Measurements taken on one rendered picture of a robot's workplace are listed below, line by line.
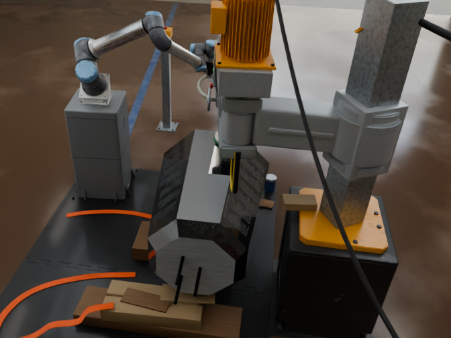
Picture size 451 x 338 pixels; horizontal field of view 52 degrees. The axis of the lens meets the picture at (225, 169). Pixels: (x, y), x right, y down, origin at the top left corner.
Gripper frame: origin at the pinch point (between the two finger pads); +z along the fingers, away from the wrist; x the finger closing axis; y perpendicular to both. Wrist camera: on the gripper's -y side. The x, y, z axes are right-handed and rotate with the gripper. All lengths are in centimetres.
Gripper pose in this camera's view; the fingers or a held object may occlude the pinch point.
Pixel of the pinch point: (213, 81)
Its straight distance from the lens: 403.5
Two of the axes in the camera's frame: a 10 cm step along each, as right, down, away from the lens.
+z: -0.4, 7.6, 6.5
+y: -8.5, 3.1, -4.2
